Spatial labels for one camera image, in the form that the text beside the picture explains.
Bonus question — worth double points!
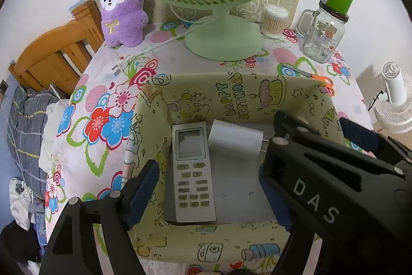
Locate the beige door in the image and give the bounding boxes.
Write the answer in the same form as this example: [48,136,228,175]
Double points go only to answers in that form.
[355,64,387,134]

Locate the dark cloth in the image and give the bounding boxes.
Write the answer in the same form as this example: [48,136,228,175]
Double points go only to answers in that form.
[0,220,43,266]

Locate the white pedestal fan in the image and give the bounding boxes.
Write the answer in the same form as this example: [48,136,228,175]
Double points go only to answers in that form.
[368,61,412,134]

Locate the orange scissors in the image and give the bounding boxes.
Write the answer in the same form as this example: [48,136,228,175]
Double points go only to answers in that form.
[298,69,335,97]

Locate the white pillow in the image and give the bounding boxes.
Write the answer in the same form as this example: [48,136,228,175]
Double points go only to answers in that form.
[39,99,71,171]

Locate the glass mug jar green lid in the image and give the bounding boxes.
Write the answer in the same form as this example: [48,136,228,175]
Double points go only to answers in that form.
[296,0,354,64]

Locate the yellow printed storage box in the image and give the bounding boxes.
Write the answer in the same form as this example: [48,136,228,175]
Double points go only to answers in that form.
[124,70,346,264]

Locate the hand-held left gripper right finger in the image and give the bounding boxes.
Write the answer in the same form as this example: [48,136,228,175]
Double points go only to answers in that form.
[260,165,322,275]

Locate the black fan cable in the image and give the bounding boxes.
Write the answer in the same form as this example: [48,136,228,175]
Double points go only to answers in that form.
[367,90,387,111]

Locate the white remote control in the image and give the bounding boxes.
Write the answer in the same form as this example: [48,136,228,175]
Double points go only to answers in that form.
[171,121,217,224]

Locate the green desk fan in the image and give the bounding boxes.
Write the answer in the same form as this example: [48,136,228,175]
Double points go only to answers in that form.
[116,0,293,61]

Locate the white garment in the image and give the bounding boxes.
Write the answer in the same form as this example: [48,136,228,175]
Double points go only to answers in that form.
[9,178,33,230]

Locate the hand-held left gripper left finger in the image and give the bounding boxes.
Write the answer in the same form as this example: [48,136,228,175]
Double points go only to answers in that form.
[39,160,160,275]

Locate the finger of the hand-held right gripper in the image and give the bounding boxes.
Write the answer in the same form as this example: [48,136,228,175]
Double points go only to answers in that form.
[264,111,355,180]
[339,119,412,172]

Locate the white power adapter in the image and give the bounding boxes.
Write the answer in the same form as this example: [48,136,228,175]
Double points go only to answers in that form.
[208,120,268,162]

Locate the grey plaid pillow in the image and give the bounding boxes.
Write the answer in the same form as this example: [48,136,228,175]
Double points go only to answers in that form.
[6,83,68,198]

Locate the cotton swab jar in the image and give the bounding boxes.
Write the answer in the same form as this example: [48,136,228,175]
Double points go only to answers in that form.
[260,4,289,38]

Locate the white fan cord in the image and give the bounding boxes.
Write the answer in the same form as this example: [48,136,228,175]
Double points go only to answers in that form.
[113,17,219,76]

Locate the purple plush toy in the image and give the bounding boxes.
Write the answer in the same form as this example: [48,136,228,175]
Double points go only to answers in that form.
[99,0,149,48]

